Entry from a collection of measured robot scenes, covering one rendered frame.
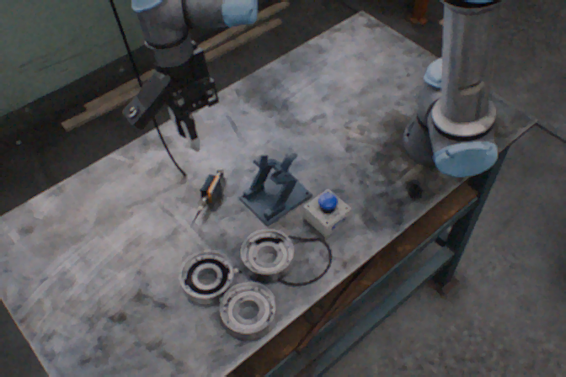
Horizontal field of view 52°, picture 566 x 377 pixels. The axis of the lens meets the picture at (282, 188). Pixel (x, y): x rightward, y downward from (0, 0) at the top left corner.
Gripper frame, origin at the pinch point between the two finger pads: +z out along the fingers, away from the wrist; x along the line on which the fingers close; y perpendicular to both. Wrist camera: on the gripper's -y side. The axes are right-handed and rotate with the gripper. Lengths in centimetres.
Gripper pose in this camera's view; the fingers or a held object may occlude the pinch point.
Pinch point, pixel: (187, 141)
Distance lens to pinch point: 115.9
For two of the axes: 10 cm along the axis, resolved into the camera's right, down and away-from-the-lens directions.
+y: 8.1, -5.0, 3.1
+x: -5.8, -6.0, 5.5
